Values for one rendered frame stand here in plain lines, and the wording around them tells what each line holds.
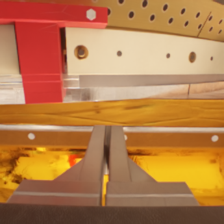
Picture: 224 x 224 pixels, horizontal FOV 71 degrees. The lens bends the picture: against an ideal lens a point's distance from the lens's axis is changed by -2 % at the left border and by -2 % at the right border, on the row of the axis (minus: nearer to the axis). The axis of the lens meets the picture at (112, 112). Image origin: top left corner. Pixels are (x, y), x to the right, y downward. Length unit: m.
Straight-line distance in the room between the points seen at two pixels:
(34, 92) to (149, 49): 0.13
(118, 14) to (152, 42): 0.06
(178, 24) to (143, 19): 0.06
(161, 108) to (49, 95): 0.17
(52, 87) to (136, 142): 0.17
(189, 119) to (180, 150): 0.06
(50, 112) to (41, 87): 0.11
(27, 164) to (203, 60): 0.32
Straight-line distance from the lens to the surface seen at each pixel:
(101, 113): 0.26
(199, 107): 0.29
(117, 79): 0.25
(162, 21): 0.27
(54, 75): 0.16
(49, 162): 0.30
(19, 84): 0.18
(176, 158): 0.30
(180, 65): 0.23
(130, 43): 0.19
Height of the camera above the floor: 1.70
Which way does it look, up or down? 16 degrees up
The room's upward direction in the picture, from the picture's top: 179 degrees counter-clockwise
